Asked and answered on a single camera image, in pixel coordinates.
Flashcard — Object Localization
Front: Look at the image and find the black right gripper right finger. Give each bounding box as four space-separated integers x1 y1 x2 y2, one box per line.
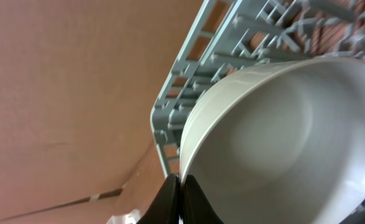
182 175 223 224

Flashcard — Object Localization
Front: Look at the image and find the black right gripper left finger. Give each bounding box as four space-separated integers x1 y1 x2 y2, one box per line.
137 174 180 224

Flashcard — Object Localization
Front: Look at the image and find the grey dishwasher rack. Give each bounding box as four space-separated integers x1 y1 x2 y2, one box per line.
150 1 365 223

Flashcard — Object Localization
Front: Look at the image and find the grey small bowl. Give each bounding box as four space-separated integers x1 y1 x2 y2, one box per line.
180 58 365 223

